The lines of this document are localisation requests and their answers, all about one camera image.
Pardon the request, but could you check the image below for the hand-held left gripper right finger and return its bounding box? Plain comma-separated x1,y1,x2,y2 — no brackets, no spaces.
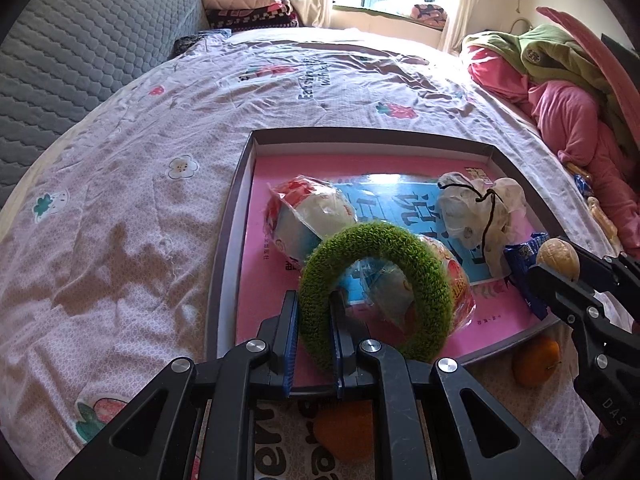
327,290,576,480

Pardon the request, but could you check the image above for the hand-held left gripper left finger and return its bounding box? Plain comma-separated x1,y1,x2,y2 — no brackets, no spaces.
55,290,301,480

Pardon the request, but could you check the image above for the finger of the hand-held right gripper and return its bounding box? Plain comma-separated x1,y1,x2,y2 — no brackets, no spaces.
570,244,640,293
527,264,610,328

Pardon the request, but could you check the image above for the beige walnut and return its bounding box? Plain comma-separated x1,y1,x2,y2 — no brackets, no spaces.
536,238,581,281

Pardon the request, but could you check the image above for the green fuzzy ring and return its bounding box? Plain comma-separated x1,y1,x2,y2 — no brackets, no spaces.
298,222,457,373

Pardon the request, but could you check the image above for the red bowl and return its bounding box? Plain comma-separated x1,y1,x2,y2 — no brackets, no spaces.
345,235,476,336

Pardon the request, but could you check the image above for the shallow grey cardboard box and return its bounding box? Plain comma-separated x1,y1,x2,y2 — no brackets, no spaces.
205,128,568,393

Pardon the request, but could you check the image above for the white drawstring pouch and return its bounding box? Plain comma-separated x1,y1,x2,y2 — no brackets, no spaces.
436,171,528,278

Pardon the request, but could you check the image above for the white blue bowl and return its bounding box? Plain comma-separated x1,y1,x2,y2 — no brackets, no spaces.
265,175,358,273

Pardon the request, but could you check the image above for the yellow snack packet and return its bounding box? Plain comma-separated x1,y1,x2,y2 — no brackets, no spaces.
587,196,621,241

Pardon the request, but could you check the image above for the orange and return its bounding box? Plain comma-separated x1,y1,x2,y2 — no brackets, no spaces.
312,402,376,463
512,336,562,388

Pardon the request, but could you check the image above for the pink duvet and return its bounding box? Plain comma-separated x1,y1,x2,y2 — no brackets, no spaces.
460,32,640,256

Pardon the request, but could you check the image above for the salmon pink mat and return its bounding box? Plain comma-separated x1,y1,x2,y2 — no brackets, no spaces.
535,6,640,141

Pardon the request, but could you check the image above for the strawberry printed bedsheet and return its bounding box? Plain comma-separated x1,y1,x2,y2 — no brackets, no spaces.
0,27,631,480

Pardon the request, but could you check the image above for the green blanket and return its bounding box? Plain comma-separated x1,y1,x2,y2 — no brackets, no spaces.
467,22,636,156

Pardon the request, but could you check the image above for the black monitor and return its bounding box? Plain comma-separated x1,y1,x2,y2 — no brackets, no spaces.
600,34,640,68

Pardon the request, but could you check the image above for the patterned cloth bundle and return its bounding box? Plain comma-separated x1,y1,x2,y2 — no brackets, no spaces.
411,4,446,28

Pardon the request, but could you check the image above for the dark checkered folded blanket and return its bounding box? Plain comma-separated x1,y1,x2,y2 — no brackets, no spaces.
206,2,301,31

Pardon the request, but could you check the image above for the grey quilted headboard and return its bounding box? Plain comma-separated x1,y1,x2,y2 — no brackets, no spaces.
0,0,211,211

